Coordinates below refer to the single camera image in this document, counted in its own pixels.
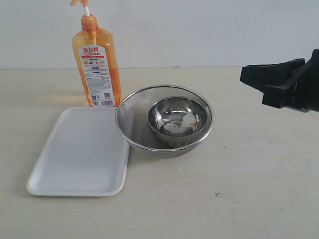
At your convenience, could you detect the steel mesh strainer basket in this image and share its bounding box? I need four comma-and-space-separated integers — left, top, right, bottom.
115, 85, 214, 159

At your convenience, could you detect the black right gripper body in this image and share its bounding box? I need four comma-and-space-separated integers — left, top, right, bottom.
287, 48, 319, 113

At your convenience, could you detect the small stainless steel bowl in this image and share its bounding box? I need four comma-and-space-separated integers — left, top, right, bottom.
148, 96, 208, 147

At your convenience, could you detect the white rectangular plastic tray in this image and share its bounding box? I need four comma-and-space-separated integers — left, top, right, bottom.
26, 107, 130, 197

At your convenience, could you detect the orange pump soap bottle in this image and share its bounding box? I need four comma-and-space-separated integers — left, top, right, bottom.
72, 0, 122, 107

